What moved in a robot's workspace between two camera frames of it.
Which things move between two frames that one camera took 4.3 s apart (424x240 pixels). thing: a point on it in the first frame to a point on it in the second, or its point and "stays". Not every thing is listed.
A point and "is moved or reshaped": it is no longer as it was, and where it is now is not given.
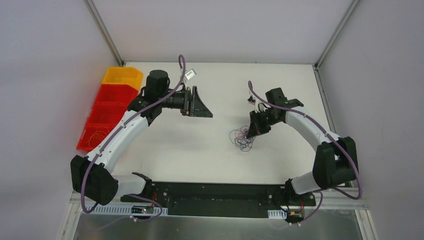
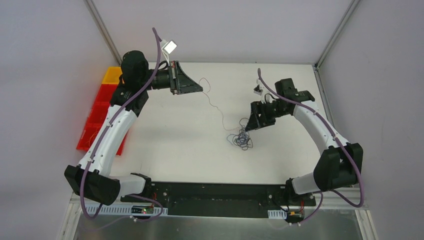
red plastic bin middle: (106, 114) stays
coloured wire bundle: (239, 136) is moved or reshaped
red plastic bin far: (115, 94) stays
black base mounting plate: (221, 199) stays
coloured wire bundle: (242, 142) is moved or reshaped
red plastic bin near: (97, 126) stays
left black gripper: (190, 102) to (175, 77)
